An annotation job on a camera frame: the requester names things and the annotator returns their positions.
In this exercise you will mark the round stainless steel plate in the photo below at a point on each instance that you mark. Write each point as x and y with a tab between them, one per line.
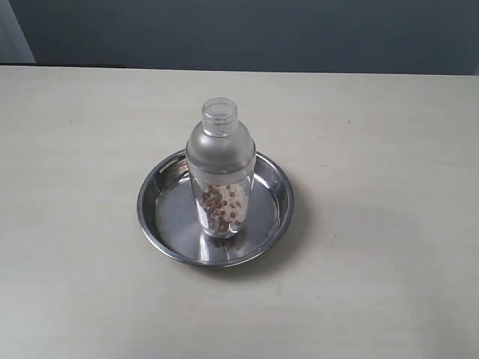
168	216

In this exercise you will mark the clear plastic shaker bottle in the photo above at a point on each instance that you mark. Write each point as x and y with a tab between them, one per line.
221	155

